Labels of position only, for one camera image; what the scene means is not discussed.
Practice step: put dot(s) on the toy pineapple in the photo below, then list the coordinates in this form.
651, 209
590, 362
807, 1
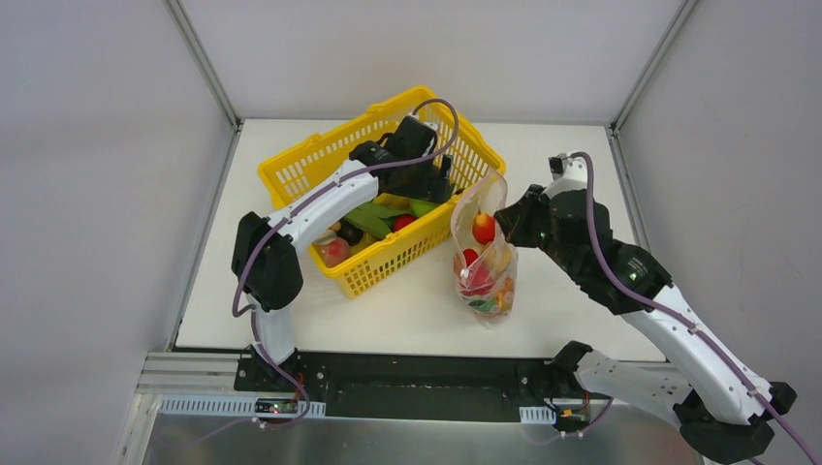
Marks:
497, 305

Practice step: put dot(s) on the green leafy vegetable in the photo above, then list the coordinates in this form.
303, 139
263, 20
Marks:
374, 218

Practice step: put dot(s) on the clear zip top bag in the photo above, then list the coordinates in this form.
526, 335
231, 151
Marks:
488, 194

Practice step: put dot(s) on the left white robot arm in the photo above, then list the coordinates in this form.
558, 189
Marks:
267, 248

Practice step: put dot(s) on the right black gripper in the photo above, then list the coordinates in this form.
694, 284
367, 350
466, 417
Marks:
519, 218

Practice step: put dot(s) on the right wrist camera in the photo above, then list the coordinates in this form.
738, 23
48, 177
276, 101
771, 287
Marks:
569, 173

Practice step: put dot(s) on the pink peach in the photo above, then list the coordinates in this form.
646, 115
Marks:
334, 252

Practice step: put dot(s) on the red yellow mango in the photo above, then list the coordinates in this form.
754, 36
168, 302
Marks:
483, 228

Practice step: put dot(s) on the red tomato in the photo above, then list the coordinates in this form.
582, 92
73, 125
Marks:
402, 221

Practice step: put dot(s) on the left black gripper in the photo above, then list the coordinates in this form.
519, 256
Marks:
434, 186

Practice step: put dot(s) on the red bell pepper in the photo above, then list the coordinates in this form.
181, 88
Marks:
473, 275

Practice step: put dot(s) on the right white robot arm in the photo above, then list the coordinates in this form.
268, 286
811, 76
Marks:
721, 408

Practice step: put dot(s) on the yellow round fruit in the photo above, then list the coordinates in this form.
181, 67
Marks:
502, 257

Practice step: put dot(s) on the green apple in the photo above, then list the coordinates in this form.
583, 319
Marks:
421, 208

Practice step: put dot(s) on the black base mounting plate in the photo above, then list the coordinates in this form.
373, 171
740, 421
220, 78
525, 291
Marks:
369, 386

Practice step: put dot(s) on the dark round plum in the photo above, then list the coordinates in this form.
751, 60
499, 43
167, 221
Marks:
350, 233

